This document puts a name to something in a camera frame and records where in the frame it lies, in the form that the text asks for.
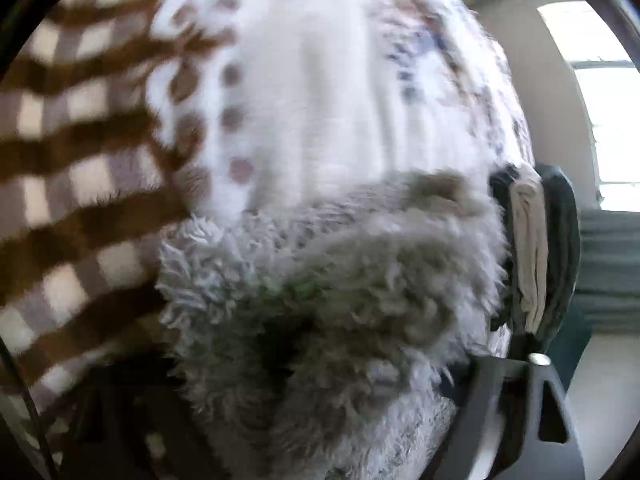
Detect grey-green striped curtain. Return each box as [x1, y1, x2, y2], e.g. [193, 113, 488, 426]
[575, 207, 640, 333]

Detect grey fluffy pants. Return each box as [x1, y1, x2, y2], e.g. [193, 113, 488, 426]
[155, 170, 511, 480]

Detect floral bedspread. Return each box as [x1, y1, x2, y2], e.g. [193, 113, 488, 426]
[0, 0, 536, 480]

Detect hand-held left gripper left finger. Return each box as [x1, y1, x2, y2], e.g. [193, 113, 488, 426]
[65, 355, 211, 480]

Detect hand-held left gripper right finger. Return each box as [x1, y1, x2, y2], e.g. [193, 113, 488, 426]
[430, 352, 586, 480]

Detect folded white garment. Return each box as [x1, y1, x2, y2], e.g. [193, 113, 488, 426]
[510, 170, 551, 336]

